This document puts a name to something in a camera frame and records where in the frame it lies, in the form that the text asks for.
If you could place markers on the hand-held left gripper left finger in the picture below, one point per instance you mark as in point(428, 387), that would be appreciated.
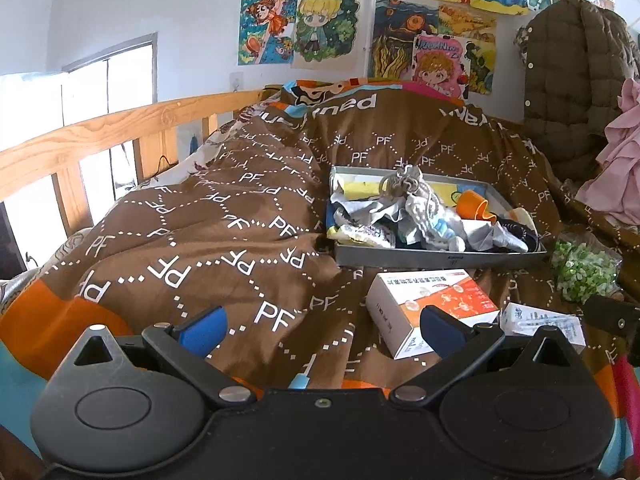
point(205, 330)

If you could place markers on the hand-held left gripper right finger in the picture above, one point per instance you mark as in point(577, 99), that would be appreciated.
point(440, 332)

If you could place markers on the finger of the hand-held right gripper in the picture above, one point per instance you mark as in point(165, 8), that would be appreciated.
point(612, 315)

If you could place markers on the grey tray with frog drawing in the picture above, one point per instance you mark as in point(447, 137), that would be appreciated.
point(425, 260)

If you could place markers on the black striped sock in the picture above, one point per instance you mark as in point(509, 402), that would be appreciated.
point(525, 235)

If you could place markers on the orange knit sock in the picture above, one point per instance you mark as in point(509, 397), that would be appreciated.
point(472, 205)

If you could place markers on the light grey cloth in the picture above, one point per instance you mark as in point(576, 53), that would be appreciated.
point(360, 210)

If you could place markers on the grey knit cloth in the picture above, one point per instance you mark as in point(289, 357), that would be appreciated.
point(400, 180)

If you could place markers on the orange and white medicine box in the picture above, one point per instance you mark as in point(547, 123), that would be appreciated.
point(440, 295)

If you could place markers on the small white printed packet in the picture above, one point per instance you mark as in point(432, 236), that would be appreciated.
point(540, 322)

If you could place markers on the brown printed blanket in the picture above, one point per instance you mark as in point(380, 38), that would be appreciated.
point(225, 200)

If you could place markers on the pink clothing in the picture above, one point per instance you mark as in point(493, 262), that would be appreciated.
point(620, 175)

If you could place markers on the olive quilted jacket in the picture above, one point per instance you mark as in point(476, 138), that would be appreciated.
point(565, 85)

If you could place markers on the wooden bed side rail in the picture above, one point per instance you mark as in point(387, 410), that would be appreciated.
point(100, 135)

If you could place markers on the window with grey frame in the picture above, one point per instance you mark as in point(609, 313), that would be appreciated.
point(125, 75)

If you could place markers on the group of colourful wall drawings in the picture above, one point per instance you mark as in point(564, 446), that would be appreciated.
point(325, 25)

